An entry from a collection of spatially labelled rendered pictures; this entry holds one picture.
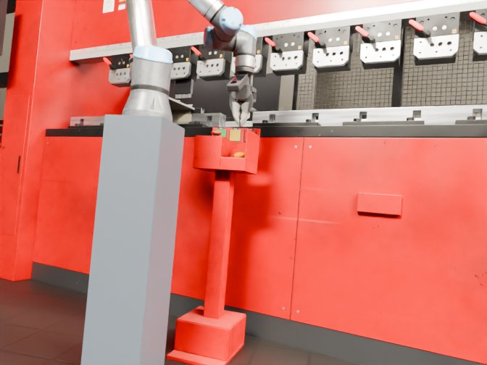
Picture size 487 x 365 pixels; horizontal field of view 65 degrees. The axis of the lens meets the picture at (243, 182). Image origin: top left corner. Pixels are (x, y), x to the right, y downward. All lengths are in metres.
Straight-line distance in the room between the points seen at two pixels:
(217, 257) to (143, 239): 0.40
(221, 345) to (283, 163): 0.73
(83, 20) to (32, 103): 0.60
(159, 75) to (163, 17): 1.09
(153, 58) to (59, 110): 1.46
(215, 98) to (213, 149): 1.21
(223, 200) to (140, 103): 0.48
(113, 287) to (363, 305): 0.88
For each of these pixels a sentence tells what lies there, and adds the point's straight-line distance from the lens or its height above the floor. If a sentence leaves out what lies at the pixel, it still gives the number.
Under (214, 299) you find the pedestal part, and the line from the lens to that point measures 1.46.
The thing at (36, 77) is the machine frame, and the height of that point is 1.15.
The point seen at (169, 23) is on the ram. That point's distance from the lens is 2.23.
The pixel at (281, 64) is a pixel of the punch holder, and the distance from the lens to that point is 1.81.
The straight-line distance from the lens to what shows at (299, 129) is 1.58.
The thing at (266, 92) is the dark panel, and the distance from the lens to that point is 2.42.
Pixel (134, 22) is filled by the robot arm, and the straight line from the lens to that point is 1.42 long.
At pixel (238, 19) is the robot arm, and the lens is 1.32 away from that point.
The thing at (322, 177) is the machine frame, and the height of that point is 0.67.
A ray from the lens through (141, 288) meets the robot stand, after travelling 1.13.
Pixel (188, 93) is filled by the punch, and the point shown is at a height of 1.08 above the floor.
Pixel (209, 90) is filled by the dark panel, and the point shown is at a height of 1.26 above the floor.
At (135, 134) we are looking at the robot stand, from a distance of 1.14.
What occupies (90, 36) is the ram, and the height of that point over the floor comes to 1.45.
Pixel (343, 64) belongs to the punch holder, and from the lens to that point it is 1.73.
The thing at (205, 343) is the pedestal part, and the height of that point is 0.06.
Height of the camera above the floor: 0.57
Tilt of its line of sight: 2 degrees up
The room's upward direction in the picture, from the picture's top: 5 degrees clockwise
